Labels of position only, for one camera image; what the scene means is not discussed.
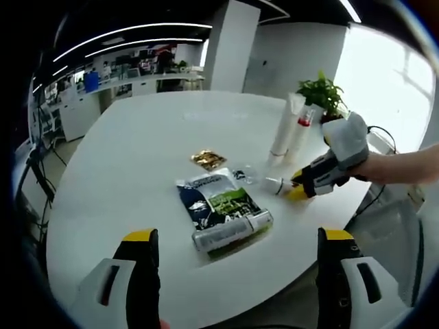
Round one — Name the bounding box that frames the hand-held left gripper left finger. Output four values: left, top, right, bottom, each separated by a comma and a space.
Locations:
71, 228, 163, 329

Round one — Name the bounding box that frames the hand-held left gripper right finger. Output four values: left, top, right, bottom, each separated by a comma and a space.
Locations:
316, 226, 401, 329

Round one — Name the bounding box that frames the white red-collar pump bottle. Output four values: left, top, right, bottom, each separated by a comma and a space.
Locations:
287, 105, 317, 162

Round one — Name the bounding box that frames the small white red-label bottle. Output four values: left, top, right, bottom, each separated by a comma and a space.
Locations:
191, 208, 274, 254
261, 175, 293, 197

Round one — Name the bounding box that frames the white skincare tube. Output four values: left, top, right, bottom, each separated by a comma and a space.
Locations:
268, 91, 307, 167

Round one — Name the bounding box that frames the clear skincare sachet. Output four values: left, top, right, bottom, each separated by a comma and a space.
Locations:
232, 164, 262, 186

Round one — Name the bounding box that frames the green black skincare sachet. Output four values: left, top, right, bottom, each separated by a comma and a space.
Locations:
176, 167, 263, 231

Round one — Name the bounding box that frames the gold skincare sachet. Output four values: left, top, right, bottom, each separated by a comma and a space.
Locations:
190, 148, 228, 172

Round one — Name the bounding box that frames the green potted plant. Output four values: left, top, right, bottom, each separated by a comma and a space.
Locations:
296, 70, 346, 117

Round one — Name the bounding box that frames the grey mesh chair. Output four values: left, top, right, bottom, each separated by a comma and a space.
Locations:
346, 197, 425, 306

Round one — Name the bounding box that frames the black tripod stand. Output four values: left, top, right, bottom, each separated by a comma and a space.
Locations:
25, 147, 58, 203

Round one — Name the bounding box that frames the long white office counter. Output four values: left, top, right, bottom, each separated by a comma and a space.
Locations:
97, 72, 206, 100

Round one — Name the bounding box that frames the blue bin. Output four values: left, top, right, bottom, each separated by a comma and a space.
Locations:
84, 70, 99, 93

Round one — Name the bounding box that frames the long ceiling light strip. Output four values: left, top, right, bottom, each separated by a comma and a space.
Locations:
84, 37, 203, 58
53, 23, 212, 62

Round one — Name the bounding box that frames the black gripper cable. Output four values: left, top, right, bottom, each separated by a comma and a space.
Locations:
366, 125, 399, 155

